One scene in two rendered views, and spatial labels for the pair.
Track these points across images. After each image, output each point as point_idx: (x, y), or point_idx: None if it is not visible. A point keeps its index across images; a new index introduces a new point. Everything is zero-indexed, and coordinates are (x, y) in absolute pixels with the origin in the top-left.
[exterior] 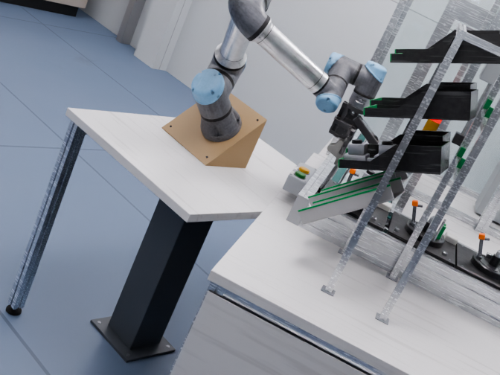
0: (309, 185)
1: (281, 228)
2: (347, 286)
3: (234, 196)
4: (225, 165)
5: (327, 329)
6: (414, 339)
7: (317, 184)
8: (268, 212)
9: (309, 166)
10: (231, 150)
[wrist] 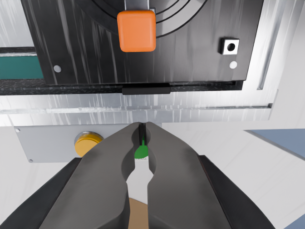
0: (171, 115)
1: (283, 91)
2: None
3: (230, 169)
4: (140, 203)
5: None
6: None
7: (133, 101)
8: (238, 123)
9: (27, 144)
10: (140, 228)
